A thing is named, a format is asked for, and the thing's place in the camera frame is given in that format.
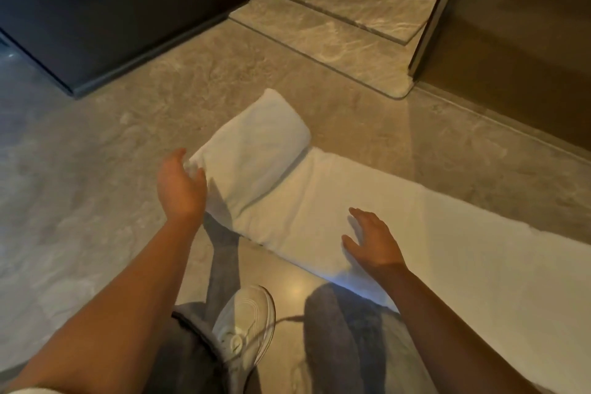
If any person's right hand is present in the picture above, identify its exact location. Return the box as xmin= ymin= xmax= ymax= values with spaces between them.
xmin=341 ymin=207 xmax=407 ymax=272

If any person's left hand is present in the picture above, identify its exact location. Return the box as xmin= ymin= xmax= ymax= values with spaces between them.
xmin=156 ymin=147 xmax=207 ymax=223

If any white towel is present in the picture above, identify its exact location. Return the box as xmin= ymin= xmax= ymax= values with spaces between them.
xmin=184 ymin=87 xmax=591 ymax=394

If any person's right forearm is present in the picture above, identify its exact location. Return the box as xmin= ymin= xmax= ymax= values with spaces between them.
xmin=369 ymin=264 xmax=529 ymax=394

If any person's left forearm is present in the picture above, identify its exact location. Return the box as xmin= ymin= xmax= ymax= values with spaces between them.
xmin=0 ymin=215 xmax=204 ymax=394

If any white sneaker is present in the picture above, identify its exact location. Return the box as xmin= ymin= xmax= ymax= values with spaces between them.
xmin=212 ymin=285 xmax=276 ymax=374

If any dark glass door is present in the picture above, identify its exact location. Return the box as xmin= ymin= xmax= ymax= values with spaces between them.
xmin=0 ymin=0 xmax=257 ymax=99

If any brown door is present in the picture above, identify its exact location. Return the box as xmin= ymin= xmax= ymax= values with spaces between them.
xmin=408 ymin=0 xmax=591 ymax=150

